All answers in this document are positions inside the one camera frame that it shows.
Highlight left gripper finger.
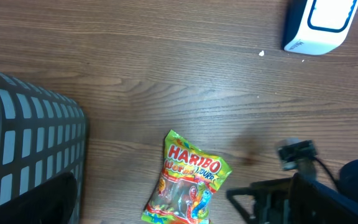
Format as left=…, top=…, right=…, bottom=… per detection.
left=0, top=172, right=78, bottom=224

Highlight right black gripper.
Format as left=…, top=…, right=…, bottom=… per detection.
left=226, top=178, right=293, bottom=224

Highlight green gummy candy bag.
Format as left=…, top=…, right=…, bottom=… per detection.
left=141, top=130, right=232, bottom=224

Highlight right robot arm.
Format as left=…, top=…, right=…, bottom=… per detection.
left=226, top=159, right=358, bottom=223

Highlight white barcode scanner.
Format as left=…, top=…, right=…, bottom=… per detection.
left=282, top=0, right=358, bottom=55

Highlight grey plastic mesh basket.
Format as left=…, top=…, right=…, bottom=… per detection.
left=0, top=72, right=88, bottom=223

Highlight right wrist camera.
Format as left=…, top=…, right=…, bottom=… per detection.
left=275, top=138, right=318, bottom=170

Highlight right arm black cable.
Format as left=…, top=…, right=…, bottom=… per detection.
left=312, top=155, right=341, bottom=192

